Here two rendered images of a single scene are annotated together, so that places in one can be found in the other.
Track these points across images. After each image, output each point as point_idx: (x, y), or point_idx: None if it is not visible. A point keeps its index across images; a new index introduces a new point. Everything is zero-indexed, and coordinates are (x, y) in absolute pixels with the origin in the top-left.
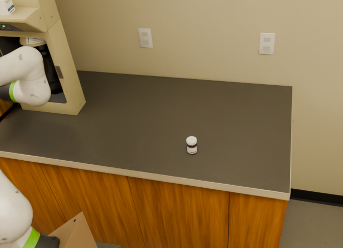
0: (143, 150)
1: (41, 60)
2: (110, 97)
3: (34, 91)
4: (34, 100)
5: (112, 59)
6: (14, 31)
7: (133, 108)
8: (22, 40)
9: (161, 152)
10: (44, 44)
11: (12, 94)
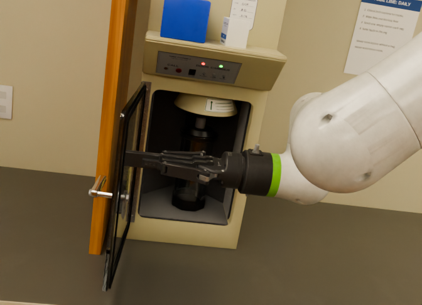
0: (400, 300)
1: None
2: (263, 224)
3: None
4: (323, 189)
5: None
6: (201, 84)
7: (317, 241)
8: (196, 104)
9: None
10: (231, 115)
11: (279, 176)
